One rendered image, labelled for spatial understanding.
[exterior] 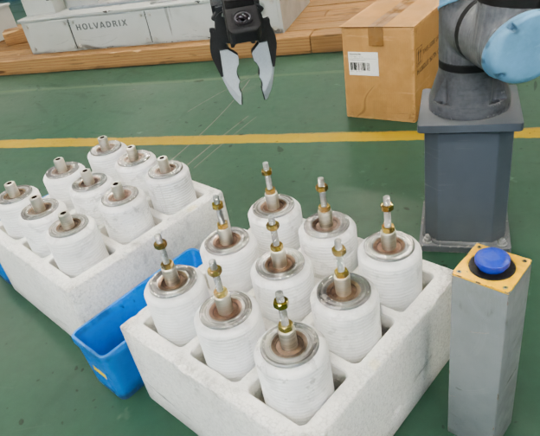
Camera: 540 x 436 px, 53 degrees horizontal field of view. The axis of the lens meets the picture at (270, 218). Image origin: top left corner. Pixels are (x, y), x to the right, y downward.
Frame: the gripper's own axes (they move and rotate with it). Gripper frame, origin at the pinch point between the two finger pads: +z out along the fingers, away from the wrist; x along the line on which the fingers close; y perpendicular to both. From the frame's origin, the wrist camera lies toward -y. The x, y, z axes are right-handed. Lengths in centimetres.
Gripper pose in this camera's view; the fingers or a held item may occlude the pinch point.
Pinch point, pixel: (252, 95)
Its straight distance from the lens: 87.4
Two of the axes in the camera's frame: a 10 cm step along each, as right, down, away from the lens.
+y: -1.3, -5.3, 8.4
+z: 1.6, 8.2, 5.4
